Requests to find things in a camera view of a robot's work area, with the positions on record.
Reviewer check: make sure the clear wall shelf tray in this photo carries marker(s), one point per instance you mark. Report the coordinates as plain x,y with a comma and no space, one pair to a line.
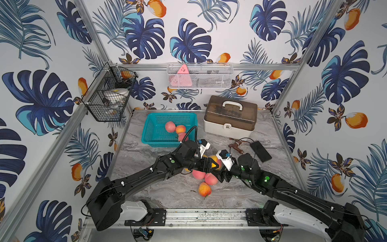
205,75

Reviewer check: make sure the orange peach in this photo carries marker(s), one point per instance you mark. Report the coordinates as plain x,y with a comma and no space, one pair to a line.
204,190

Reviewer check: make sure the teal plastic basket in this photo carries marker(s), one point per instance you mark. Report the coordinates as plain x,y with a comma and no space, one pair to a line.
155,135

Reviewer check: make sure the pink peach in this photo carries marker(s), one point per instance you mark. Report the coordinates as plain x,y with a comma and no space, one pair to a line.
170,127
199,175
210,179
182,137

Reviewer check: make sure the pink triangle object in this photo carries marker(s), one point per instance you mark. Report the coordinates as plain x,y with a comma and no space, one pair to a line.
182,78

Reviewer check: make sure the white bowl in wire basket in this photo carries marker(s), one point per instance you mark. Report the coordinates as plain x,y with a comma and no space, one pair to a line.
114,96

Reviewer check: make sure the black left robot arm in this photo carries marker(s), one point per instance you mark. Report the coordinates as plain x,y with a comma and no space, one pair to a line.
104,203

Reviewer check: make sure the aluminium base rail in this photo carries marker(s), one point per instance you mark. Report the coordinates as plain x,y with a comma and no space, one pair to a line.
219,218

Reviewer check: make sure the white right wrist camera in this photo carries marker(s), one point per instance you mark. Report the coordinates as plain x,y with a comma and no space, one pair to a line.
226,159

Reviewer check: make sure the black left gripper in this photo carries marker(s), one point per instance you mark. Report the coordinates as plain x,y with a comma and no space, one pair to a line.
207,164

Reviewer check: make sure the pink peach top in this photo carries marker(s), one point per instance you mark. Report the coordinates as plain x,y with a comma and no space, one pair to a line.
199,175

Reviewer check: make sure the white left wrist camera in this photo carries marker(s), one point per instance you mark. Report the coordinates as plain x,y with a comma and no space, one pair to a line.
203,146

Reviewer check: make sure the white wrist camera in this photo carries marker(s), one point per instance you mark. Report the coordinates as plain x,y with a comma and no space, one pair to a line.
203,146
226,159

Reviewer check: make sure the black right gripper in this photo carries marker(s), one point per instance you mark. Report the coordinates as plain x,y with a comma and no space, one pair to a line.
219,174

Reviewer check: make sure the black wire wall basket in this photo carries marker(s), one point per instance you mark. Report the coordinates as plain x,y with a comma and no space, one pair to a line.
110,77

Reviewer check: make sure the yellow red peach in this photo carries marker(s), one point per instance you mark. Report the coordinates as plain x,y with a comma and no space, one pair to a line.
180,129
218,161

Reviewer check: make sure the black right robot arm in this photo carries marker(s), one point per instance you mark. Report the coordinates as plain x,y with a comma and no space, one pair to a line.
289,205

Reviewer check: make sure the black phone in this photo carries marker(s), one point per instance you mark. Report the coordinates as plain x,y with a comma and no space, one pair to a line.
260,151

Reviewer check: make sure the brown white storage box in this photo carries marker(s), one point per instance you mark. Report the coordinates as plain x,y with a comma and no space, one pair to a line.
230,118

